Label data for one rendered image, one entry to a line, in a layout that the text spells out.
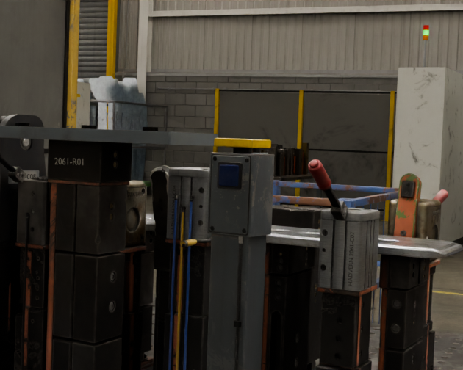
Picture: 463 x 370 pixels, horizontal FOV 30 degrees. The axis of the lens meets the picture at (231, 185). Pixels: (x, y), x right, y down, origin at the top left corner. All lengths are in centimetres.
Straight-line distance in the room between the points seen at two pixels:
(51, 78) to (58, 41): 23
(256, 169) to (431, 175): 820
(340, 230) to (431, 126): 808
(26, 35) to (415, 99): 532
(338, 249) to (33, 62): 393
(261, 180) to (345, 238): 18
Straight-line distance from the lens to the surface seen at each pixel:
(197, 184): 137
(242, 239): 116
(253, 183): 115
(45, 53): 518
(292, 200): 340
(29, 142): 159
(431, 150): 933
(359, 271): 128
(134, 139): 120
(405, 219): 159
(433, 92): 935
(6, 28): 488
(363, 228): 127
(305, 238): 142
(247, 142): 116
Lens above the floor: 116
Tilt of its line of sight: 3 degrees down
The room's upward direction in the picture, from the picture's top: 2 degrees clockwise
